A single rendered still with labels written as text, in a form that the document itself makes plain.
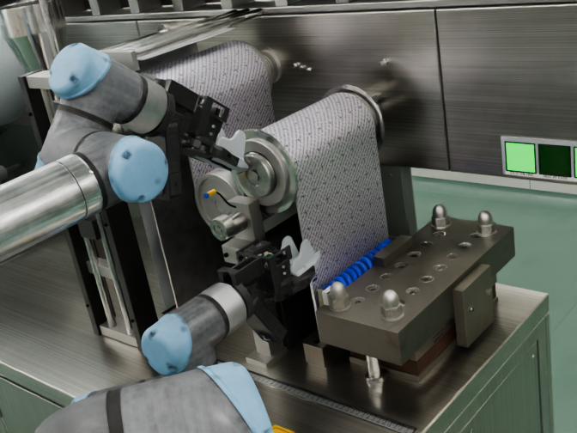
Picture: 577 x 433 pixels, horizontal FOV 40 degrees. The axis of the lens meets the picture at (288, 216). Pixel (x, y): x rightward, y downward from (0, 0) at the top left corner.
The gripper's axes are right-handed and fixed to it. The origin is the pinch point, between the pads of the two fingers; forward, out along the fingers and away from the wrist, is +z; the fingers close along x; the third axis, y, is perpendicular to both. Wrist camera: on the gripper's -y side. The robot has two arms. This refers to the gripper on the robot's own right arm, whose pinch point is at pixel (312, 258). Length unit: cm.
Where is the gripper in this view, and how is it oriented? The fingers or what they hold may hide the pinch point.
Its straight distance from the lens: 134.6
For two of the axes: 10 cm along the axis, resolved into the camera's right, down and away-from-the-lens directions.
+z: 6.3, -3.9, 6.7
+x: -7.6, -1.3, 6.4
